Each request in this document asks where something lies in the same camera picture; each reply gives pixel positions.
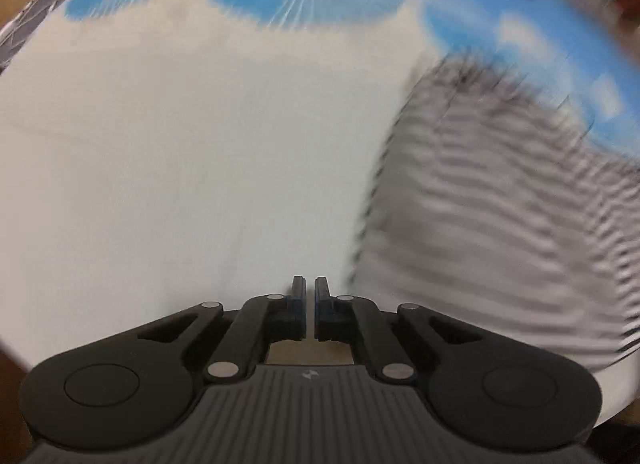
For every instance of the thin-striped black white garment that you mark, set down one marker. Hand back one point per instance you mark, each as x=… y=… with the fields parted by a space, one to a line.
x=493 y=207

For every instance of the blue white patterned bedspread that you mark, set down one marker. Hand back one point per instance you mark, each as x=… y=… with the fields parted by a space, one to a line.
x=159 y=153

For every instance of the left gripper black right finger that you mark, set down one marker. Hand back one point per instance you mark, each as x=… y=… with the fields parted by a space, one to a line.
x=358 y=323

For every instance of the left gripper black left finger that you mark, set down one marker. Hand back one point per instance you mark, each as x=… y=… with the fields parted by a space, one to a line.
x=262 y=321

